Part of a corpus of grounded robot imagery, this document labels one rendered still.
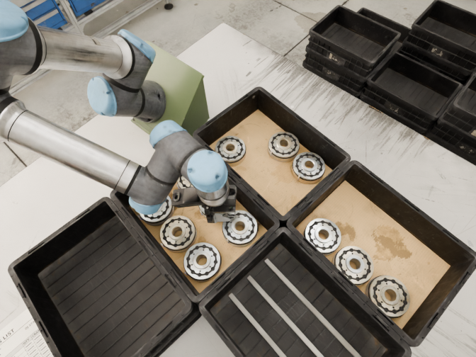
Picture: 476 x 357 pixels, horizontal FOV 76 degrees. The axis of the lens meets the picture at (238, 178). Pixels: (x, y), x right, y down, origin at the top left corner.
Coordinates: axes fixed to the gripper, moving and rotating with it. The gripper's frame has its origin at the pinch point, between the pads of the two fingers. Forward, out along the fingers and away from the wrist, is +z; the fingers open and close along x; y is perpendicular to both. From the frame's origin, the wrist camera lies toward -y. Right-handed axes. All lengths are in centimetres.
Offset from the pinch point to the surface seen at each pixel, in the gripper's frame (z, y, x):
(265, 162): 4.5, 15.8, 18.3
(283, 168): 4.2, 21.6, 16.1
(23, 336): 11, -55, -37
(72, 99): 100, -121, 106
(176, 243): -2.1, -9.5, -10.0
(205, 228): 1.7, -2.2, -4.8
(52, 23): 68, -127, 145
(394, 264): 0, 51, -13
